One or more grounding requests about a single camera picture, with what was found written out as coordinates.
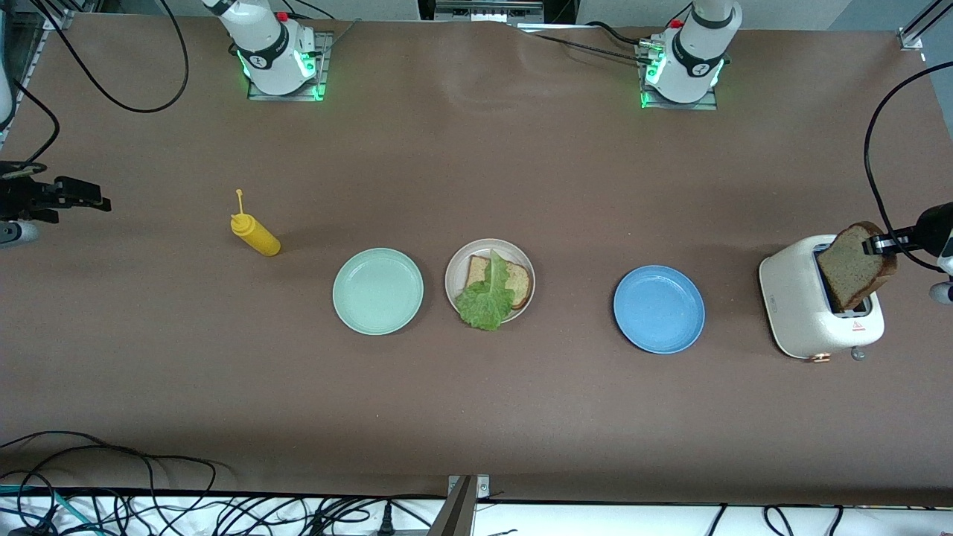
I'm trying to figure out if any metal stand post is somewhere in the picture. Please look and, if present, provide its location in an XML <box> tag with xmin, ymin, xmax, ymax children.
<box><xmin>427</xmin><ymin>474</ymin><xmax>492</xmax><ymax>536</ymax></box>

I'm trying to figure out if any black looped cable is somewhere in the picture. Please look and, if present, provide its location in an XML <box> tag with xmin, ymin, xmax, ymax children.
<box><xmin>0</xmin><ymin>430</ymin><xmax>218</xmax><ymax>494</ymax></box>

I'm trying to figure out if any mint green plate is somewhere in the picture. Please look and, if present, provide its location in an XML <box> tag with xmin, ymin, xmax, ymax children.
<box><xmin>332</xmin><ymin>247</ymin><xmax>425</xmax><ymax>336</ymax></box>

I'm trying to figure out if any aluminium frame rail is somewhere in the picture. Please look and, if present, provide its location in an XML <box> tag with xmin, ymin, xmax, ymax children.
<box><xmin>0</xmin><ymin>7</ymin><xmax>77</xmax><ymax>150</ymax></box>

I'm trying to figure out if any green lettuce leaf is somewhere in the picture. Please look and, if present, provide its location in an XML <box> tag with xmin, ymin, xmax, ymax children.
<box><xmin>455</xmin><ymin>250</ymin><xmax>516</xmax><ymax>332</ymax></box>

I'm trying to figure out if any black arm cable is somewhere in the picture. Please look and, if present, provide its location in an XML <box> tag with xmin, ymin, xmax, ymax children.
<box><xmin>30</xmin><ymin>0</ymin><xmax>190</xmax><ymax>115</ymax></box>
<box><xmin>11</xmin><ymin>78</ymin><xmax>61</xmax><ymax>166</ymax></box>
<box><xmin>863</xmin><ymin>61</ymin><xmax>953</xmax><ymax>273</ymax></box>

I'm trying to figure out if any aluminium frame profile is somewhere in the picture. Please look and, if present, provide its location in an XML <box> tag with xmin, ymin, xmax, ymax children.
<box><xmin>897</xmin><ymin>0</ymin><xmax>953</xmax><ymax>51</ymax></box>

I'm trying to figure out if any black base cable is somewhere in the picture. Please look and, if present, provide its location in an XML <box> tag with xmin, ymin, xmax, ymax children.
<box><xmin>584</xmin><ymin>21</ymin><xmax>656</xmax><ymax>47</ymax></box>

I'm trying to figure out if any black metal equipment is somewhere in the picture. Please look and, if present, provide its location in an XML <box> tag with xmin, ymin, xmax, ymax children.
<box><xmin>417</xmin><ymin>0</ymin><xmax>578</xmax><ymax>28</ymax></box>

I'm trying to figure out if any blue plate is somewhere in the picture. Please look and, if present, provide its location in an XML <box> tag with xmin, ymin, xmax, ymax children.
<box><xmin>613</xmin><ymin>265</ymin><xmax>706</xmax><ymax>355</ymax></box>

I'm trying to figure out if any brown bread slice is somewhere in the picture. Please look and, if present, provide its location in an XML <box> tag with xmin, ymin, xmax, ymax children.
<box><xmin>465</xmin><ymin>255</ymin><xmax>532</xmax><ymax>311</ymax></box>
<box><xmin>815</xmin><ymin>221</ymin><xmax>899</xmax><ymax>314</ymax></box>

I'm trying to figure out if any black braided cable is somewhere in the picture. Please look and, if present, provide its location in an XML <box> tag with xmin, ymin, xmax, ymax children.
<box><xmin>520</xmin><ymin>28</ymin><xmax>646</xmax><ymax>65</ymax></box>

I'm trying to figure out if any teal cable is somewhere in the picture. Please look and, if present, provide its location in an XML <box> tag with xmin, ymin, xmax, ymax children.
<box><xmin>0</xmin><ymin>484</ymin><xmax>84</xmax><ymax>536</ymax></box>

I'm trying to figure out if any yellow squeeze bottle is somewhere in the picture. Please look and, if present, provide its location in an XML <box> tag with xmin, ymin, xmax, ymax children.
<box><xmin>230</xmin><ymin>189</ymin><xmax>282</xmax><ymax>258</ymax></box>

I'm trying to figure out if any cream white toaster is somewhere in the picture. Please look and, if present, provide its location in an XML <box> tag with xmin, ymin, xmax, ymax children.
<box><xmin>759</xmin><ymin>234</ymin><xmax>886</xmax><ymax>364</ymax></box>

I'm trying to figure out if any beige plate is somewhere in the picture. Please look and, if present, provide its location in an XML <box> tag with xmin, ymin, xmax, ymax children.
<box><xmin>444</xmin><ymin>238</ymin><xmax>536</xmax><ymax>326</ymax></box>

